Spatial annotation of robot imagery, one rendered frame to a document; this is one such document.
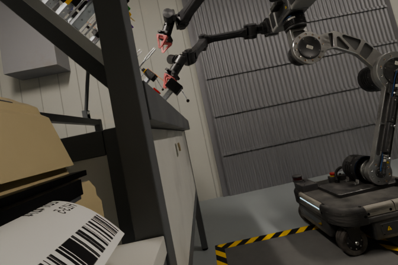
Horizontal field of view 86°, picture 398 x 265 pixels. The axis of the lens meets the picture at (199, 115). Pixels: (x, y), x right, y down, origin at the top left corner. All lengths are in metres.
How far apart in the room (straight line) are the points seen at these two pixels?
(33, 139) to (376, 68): 1.64
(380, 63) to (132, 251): 1.61
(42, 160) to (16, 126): 0.03
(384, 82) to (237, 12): 1.81
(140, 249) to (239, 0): 2.89
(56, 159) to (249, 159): 2.41
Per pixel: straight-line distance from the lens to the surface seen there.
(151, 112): 0.35
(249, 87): 2.61
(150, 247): 0.26
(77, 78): 2.93
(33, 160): 0.20
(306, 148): 2.79
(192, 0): 1.27
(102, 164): 0.37
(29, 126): 0.22
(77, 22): 0.64
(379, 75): 1.67
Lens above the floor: 0.76
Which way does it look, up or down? 4 degrees up
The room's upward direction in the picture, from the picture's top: 12 degrees counter-clockwise
